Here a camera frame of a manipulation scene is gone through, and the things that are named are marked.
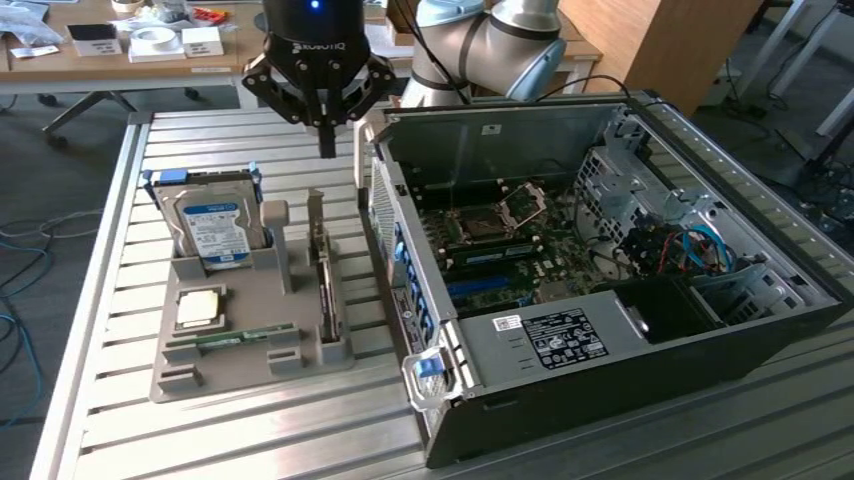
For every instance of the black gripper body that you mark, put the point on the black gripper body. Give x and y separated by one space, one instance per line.
314 30

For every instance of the graphics card with metal bracket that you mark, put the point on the graphics card with metal bracket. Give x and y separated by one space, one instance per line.
327 300

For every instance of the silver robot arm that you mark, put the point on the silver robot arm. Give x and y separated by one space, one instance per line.
487 50

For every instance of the plain white box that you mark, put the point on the plain white box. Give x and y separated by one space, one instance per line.
202 42

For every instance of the orange small item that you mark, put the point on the orange small item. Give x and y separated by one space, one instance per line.
210 15

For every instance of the flat white box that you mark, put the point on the flat white box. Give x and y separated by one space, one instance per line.
156 56

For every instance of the white tape roll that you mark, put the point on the white tape roll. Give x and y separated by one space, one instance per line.
155 37

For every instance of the wooden desk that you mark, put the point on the wooden desk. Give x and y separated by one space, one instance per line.
100 70

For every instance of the beige tape roll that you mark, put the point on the beige tape roll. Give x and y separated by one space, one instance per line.
126 5

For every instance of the white box with black top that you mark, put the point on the white box with black top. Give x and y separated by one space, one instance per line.
95 40

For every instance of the hard disk with blue carrier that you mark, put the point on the hard disk with blue carrier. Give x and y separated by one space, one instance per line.
214 220

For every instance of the CPU socket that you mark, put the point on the CPU socket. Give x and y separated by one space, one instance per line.
477 225

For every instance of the metal socket cover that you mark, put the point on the metal socket cover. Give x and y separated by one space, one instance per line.
523 205

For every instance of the small paper card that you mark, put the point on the small paper card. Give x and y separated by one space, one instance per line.
34 51

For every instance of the clear plastic bag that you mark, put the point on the clear plastic bag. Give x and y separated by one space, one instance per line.
27 27

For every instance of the metal disk bay cage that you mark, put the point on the metal disk bay cage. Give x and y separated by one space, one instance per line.
621 185

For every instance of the wooden cabinet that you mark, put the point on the wooden cabinet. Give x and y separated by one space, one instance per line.
668 45

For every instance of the blue expansion slot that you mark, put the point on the blue expansion slot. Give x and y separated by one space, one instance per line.
477 287

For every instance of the grey parts rack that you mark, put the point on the grey parts rack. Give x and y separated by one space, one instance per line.
254 310

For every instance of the silver CPU chip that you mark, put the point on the silver CPU chip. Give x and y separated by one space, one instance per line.
198 310

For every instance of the small chipset heatsink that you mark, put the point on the small chipset heatsink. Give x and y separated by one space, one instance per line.
557 292

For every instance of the green RAM stick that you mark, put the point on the green RAM stick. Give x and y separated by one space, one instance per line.
227 340

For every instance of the grey power supply unit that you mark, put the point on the grey power supply unit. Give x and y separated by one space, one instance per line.
494 350

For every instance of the blue case latch tab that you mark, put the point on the blue case latch tab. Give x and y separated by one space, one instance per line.
429 367

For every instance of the open black PC case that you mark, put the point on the open black PC case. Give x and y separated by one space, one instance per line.
668 360

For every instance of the metal drive bracket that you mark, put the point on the metal drive bracket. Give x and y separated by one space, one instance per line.
748 295

